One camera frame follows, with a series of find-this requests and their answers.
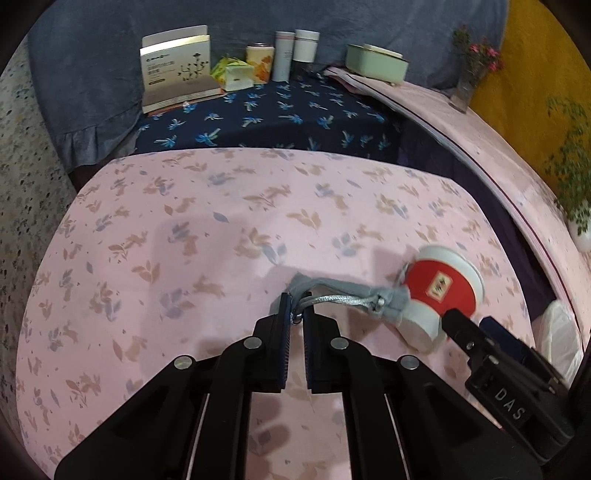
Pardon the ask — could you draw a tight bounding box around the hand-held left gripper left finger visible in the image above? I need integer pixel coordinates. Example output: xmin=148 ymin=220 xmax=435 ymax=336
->
xmin=54 ymin=293 xmax=293 ymax=480

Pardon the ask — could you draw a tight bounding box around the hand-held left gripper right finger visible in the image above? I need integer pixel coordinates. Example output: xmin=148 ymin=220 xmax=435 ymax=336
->
xmin=302 ymin=305 xmax=541 ymax=480

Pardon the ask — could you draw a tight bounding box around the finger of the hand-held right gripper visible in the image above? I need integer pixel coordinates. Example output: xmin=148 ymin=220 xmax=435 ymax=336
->
xmin=441 ymin=309 xmax=497 ymax=365
xmin=479 ymin=316 xmax=525 ymax=365

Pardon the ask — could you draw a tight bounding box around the red and white paper cup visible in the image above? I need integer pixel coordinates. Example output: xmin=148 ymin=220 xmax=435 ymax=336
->
xmin=396 ymin=244 xmax=485 ymax=354

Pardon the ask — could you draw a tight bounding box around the white plastic bag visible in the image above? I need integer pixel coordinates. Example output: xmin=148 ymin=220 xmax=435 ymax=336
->
xmin=531 ymin=300 xmax=583 ymax=384

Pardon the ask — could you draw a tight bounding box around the grey strap with silver cord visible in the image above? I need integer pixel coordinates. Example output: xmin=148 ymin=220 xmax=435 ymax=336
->
xmin=288 ymin=272 xmax=411 ymax=324

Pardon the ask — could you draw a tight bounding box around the pink floral tablecloth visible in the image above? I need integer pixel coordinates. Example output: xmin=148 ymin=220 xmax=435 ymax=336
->
xmin=14 ymin=148 xmax=536 ymax=480

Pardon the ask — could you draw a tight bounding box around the dark purple cloth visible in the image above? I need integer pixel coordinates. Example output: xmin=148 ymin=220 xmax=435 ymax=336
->
xmin=397 ymin=115 xmax=559 ymax=324

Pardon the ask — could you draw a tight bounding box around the green plant in white pot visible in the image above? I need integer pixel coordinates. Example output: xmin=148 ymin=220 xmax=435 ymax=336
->
xmin=545 ymin=95 xmax=591 ymax=254

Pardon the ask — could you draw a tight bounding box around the pink cloth with red stripe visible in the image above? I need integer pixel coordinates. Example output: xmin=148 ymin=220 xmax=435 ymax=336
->
xmin=323 ymin=65 xmax=591 ymax=333

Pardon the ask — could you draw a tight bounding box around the navy floral cloth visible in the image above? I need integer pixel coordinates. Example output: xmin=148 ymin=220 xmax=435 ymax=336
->
xmin=134 ymin=69 xmax=407 ymax=164

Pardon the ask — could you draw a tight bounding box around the glass vase with pink flowers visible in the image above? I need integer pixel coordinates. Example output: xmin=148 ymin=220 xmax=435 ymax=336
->
xmin=450 ymin=25 xmax=504 ymax=114

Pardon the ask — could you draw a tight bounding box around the green tissue pack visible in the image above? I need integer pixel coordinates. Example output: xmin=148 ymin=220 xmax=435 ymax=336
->
xmin=210 ymin=55 xmax=254 ymax=92

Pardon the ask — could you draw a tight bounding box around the yellow cloth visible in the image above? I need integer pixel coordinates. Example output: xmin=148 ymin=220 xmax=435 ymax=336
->
xmin=468 ymin=0 xmax=591 ymax=213

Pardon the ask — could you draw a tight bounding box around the yellow floral tin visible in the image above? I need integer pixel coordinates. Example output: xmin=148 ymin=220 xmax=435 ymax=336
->
xmin=245 ymin=43 xmax=274 ymax=85

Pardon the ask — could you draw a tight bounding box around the mint green box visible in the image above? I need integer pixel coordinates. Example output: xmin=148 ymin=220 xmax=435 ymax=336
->
xmin=345 ymin=43 xmax=411 ymax=85

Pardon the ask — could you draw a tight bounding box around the tall grey bottle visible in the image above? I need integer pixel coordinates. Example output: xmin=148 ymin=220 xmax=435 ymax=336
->
xmin=271 ymin=31 xmax=296 ymax=82

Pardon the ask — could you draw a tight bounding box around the white open carton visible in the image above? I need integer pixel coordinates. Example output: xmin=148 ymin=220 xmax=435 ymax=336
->
xmin=140 ymin=25 xmax=222 ymax=115

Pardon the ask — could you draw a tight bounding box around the white canister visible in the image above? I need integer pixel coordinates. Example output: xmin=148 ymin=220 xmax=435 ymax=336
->
xmin=293 ymin=29 xmax=320 ymax=65

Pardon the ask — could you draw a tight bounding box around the blue-grey cloth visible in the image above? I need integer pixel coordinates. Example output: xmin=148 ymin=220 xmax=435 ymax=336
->
xmin=25 ymin=0 xmax=509 ymax=169

